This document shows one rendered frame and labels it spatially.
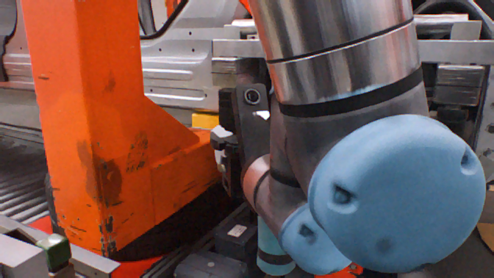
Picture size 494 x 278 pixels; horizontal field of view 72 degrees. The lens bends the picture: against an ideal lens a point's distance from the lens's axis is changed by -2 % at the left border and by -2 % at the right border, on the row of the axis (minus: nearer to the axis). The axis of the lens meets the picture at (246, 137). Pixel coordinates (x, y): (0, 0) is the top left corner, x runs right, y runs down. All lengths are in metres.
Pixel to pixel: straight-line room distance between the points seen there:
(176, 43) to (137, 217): 0.63
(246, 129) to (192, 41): 0.78
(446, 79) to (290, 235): 0.30
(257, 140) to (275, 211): 0.14
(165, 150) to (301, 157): 0.77
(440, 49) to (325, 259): 0.33
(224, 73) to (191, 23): 0.63
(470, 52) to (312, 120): 0.39
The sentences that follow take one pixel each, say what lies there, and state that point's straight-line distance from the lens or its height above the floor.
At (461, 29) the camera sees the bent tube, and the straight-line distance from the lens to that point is 0.53.
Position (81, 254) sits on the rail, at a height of 0.39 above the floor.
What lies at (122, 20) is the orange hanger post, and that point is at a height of 1.02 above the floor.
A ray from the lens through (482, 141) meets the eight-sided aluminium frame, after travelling 0.75.
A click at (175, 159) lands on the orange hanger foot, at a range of 0.93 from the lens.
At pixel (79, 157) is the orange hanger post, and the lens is 0.77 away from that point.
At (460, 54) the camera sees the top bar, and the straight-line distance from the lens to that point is 0.53.
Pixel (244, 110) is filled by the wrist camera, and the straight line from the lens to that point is 0.46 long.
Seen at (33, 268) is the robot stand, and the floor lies 0.76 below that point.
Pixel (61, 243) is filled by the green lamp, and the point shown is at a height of 0.66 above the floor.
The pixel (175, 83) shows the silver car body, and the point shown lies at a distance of 1.23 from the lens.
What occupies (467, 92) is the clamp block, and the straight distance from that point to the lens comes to 0.50.
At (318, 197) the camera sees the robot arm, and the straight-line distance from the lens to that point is 0.16.
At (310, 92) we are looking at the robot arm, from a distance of 0.16.
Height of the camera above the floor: 0.98
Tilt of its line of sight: 16 degrees down
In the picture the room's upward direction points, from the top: straight up
